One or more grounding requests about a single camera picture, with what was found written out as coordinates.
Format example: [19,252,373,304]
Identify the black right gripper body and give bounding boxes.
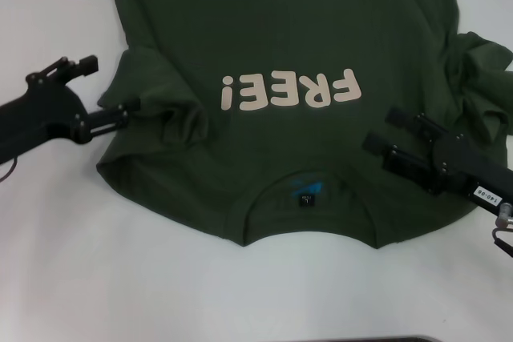
[430,132,513,219]

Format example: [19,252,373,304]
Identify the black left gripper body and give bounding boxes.
[0,73,91,165]

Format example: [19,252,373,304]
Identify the dark green FREE! t-shirt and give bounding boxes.
[95,0,513,249]

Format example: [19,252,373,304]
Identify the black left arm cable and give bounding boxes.
[0,155,19,182]

